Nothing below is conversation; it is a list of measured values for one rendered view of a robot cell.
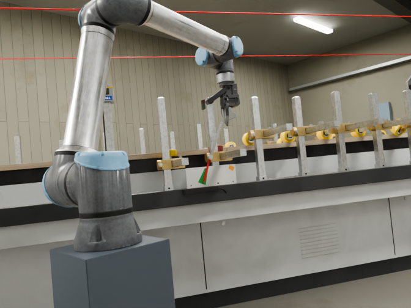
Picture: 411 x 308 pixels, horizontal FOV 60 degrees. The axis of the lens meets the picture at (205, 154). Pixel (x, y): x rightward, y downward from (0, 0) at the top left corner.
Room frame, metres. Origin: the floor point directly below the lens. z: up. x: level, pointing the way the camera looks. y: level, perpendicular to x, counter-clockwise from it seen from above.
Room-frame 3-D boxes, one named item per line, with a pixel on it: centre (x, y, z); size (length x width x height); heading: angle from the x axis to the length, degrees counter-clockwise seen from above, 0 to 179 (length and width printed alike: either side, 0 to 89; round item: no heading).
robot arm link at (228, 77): (1.77, -0.14, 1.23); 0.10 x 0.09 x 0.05; 15
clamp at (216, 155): (1.83, -0.06, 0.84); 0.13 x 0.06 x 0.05; 105
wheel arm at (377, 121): (1.98, -0.82, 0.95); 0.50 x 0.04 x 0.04; 15
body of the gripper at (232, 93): (1.77, -0.14, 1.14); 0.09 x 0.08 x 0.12; 105
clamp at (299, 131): (1.95, -0.55, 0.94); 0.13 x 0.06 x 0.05; 105
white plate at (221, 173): (1.79, -0.02, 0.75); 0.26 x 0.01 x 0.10; 105
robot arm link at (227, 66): (1.76, -0.13, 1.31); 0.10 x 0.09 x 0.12; 137
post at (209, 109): (1.82, -0.04, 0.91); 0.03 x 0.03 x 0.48; 15
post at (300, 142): (1.95, -0.53, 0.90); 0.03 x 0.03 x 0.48; 15
